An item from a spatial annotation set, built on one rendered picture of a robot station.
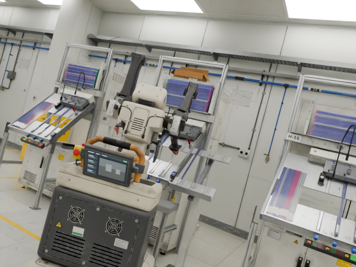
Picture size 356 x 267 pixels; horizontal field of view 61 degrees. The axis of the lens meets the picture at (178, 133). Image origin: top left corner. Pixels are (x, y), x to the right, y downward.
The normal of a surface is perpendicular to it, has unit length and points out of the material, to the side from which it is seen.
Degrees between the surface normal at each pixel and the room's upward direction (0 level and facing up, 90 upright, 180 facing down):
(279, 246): 90
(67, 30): 90
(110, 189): 90
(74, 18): 90
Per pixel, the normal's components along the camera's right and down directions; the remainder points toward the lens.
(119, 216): -0.11, -0.04
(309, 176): -0.11, -0.77
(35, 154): -0.43, -0.12
